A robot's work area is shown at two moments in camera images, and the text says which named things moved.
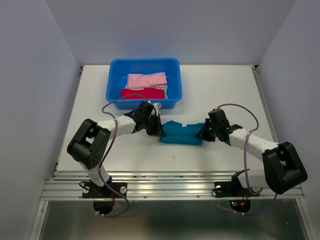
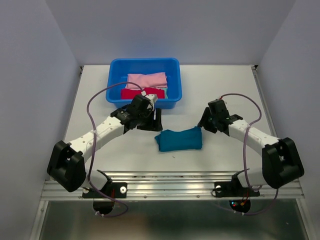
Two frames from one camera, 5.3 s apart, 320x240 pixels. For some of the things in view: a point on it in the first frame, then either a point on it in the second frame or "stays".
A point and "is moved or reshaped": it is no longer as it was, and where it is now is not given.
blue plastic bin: x=117 y=81 stays
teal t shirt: x=175 y=133 is moved or reshaped
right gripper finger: x=207 y=131 to x=204 y=119
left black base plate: x=90 y=190 stays
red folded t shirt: x=148 y=93 stays
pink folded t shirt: x=139 y=82 stays
